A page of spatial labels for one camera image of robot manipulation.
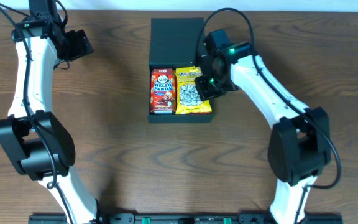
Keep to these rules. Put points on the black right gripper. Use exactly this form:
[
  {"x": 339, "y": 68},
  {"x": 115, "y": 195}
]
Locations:
[{"x": 205, "y": 93}]

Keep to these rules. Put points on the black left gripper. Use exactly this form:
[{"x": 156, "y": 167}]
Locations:
[{"x": 79, "y": 49}]

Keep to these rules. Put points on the yellow candy bag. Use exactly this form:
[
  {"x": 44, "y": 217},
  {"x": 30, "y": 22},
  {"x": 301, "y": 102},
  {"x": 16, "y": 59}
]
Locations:
[{"x": 188, "y": 98}]

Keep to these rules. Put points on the red Hello Panda box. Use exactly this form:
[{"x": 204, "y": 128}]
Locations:
[{"x": 163, "y": 94}]

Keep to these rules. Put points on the black gift box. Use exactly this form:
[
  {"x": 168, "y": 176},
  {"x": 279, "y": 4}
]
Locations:
[{"x": 172, "y": 45}]

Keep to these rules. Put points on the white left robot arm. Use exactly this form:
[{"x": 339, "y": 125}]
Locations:
[{"x": 32, "y": 137}]

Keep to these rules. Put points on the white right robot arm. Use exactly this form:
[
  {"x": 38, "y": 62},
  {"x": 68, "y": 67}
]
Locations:
[{"x": 297, "y": 151}]

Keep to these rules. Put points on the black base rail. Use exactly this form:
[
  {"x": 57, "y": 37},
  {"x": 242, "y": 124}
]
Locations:
[{"x": 243, "y": 218}]

